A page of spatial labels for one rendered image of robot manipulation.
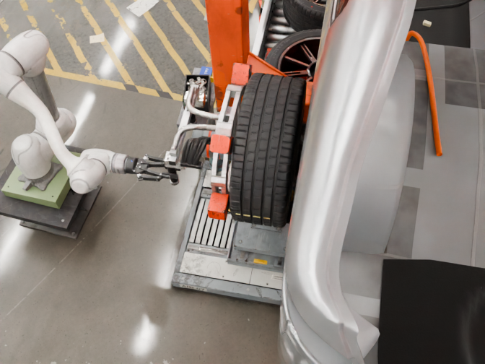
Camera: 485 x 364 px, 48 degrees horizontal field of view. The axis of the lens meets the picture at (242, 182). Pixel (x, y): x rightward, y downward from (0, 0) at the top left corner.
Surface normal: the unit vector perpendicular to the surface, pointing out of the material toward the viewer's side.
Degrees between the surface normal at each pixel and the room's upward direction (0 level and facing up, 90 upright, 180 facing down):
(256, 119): 15
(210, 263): 0
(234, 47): 90
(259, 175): 53
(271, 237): 0
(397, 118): 19
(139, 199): 0
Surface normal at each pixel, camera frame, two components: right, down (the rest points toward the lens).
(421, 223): -0.09, -0.20
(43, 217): -0.03, -0.52
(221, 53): -0.19, 0.84
